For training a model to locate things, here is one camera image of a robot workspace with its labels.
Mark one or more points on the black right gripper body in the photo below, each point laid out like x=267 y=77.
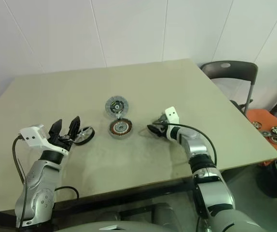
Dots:
x=163 y=126

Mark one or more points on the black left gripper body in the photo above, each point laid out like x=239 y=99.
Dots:
x=63 y=142

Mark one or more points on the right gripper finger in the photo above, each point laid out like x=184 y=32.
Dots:
x=157 y=133
x=154 y=127

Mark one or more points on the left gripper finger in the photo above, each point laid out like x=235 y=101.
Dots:
x=55 y=130
x=73 y=128

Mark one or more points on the black-rimmed silver motor rotor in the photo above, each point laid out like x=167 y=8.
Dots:
x=85 y=136

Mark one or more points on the motor stator base copper windings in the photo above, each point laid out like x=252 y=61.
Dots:
x=120 y=129

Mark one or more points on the grey round disc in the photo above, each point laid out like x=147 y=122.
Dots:
x=116 y=106

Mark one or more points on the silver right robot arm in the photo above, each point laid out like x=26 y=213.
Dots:
x=196 y=147

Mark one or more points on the black folding chair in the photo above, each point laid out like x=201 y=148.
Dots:
x=230 y=70

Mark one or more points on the grey robot torso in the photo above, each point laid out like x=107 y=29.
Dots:
x=133 y=220

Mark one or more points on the black-rimmed spare rotor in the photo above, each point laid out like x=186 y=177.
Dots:
x=276 y=130

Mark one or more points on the silver round stator part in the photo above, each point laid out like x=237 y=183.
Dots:
x=276 y=139

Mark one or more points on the black trash bin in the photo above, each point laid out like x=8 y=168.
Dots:
x=266 y=181

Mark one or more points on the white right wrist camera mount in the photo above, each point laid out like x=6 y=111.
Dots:
x=172 y=113

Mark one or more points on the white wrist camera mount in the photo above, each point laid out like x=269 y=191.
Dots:
x=172 y=113
x=34 y=136

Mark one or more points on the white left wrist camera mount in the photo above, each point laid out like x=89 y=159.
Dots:
x=34 y=136

